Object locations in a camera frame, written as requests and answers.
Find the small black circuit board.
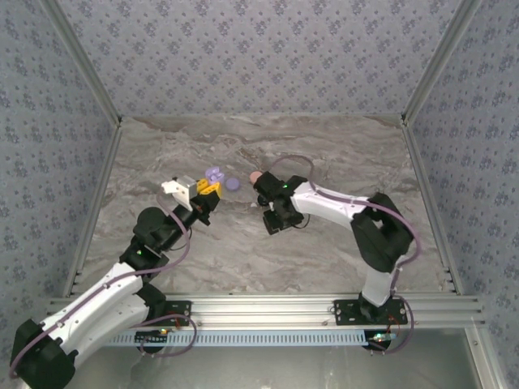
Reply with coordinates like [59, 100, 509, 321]
[367, 331, 397, 350]
[135, 329, 169, 344]

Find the grey metal base panel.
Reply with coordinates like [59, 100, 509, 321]
[75, 344, 483, 389]

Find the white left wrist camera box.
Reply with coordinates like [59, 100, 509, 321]
[161, 176, 199, 208]

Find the aluminium table side rail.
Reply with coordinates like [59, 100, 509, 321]
[401, 121, 465, 297]
[60, 121, 125, 299]

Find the thin aluminium table end rail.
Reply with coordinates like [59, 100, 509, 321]
[119, 113, 406, 121]

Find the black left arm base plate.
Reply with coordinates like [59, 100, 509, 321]
[156, 300, 192, 327]

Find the wide aluminium mounting rail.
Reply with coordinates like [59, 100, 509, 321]
[44, 295, 486, 329]

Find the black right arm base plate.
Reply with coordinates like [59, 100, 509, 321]
[332, 299, 409, 327]

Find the white slotted cable duct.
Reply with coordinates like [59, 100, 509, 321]
[109, 328, 368, 348]

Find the aluminium frame post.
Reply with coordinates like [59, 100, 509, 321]
[40, 0, 125, 129]
[399, 0, 487, 129]

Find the aluminium lower frame rail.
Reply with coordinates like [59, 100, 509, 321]
[464, 327, 506, 389]

